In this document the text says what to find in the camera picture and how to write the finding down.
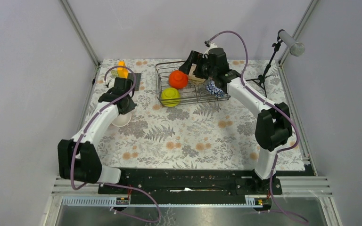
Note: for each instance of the green mesh piece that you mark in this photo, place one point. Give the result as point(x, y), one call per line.
point(114, 73)

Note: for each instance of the orange plastic block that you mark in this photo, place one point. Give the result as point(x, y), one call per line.
point(122, 71)

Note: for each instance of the blue patterned bowl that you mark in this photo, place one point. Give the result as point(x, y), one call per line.
point(214, 90)

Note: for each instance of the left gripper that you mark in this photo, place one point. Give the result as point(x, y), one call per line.
point(130, 107)

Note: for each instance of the black mat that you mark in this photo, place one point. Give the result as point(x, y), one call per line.
point(136, 80)

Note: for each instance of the floral tablecloth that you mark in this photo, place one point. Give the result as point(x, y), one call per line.
point(214, 135)

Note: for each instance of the yellow plastic bowl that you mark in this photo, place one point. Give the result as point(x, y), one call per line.
point(170, 97)

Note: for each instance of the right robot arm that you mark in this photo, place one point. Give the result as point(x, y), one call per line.
point(273, 127)

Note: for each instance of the beige ceramic bowl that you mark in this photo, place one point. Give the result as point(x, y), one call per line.
point(193, 78)

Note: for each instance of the orange bowl with white inside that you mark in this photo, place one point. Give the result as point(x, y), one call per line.
point(122, 120)

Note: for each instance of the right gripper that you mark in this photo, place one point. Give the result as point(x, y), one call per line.
point(194, 57)

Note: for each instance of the orange plastic bowl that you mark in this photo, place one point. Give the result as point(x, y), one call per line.
point(178, 79)

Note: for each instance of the wire dish rack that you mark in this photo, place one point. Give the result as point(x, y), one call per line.
point(191, 94)

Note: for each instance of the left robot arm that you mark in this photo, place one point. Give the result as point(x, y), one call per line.
point(78, 159)

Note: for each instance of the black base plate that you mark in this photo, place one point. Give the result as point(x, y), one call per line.
point(177, 186)

